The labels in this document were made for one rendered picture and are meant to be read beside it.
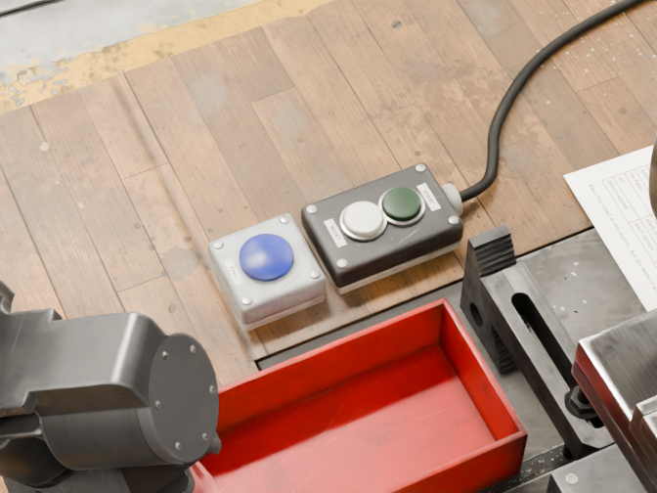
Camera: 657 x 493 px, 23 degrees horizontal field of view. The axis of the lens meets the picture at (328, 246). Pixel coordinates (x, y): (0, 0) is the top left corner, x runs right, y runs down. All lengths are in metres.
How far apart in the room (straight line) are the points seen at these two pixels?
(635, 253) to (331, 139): 0.26
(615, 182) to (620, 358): 0.39
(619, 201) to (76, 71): 1.42
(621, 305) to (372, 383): 0.20
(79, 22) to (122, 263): 1.41
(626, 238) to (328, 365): 0.27
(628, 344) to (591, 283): 0.31
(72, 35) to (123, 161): 1.32
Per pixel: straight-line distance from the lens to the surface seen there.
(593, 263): 1.22
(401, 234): 1.19
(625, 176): 1.27
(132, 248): 1.22
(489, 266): 1.12
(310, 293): 1.17
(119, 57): 2.55
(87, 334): 0.69
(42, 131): 1.30
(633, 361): 0.90
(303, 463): 1.12
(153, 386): 0.68
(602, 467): 1.04
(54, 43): 2.58
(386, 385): 1.15
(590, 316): 1.20
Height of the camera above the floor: 1.90
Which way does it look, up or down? 56 degrees down
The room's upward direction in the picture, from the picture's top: straight up
